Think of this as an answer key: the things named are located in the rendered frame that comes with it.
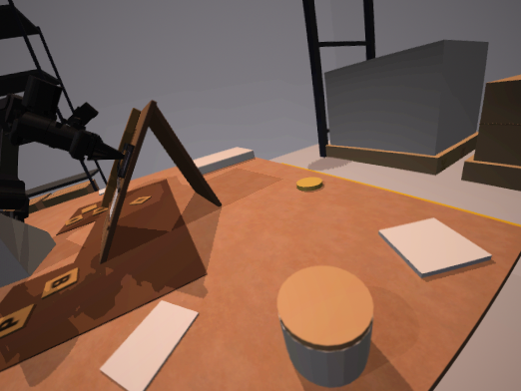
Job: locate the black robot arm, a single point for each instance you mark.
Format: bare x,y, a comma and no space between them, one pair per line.
29,118

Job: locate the white flat rectangular card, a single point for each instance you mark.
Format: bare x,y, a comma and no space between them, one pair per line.
138,360

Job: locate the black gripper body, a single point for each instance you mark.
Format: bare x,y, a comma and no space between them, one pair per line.
63,137

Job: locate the dark grey cylindrical container with orange lid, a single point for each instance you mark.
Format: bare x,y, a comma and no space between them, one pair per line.
326,315

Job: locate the yellow flat round disc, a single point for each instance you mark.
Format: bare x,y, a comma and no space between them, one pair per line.
309,184

